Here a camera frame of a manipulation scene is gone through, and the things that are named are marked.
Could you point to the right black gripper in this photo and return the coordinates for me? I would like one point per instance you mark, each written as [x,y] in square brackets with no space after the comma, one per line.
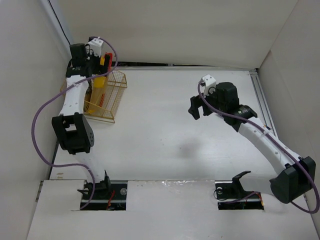
[203,105]

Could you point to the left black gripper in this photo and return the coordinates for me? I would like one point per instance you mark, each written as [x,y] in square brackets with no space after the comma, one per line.
[96,65]

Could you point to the yellow spaghetti bag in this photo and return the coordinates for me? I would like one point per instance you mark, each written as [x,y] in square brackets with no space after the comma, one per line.
[97,88]

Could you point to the navy label spaghetti bag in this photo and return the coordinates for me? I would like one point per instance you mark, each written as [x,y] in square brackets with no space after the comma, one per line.
[87,100]

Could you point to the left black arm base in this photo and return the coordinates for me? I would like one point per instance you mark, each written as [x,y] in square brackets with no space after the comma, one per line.
[109,195]

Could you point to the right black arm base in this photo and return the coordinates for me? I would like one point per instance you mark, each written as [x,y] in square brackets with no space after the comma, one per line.
[230,195]

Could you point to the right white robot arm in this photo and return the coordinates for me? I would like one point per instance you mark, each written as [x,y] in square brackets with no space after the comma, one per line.
[294,174]

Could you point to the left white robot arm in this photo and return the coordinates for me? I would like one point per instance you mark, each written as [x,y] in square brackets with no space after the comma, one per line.
[71,127]

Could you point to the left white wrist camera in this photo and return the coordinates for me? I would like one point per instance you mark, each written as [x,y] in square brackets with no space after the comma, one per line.
[95,46]

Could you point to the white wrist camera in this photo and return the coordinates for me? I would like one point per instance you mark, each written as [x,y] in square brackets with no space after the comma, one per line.
[95,46]
[209,84]

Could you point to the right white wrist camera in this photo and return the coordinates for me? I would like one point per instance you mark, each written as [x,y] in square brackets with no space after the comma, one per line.
[209,84]

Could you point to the yellow wire mesh basket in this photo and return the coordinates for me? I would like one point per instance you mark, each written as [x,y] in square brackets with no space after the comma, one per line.
[112,95]

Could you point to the aluminium rail right edge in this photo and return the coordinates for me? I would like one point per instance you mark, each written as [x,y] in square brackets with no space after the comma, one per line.
[262,102]

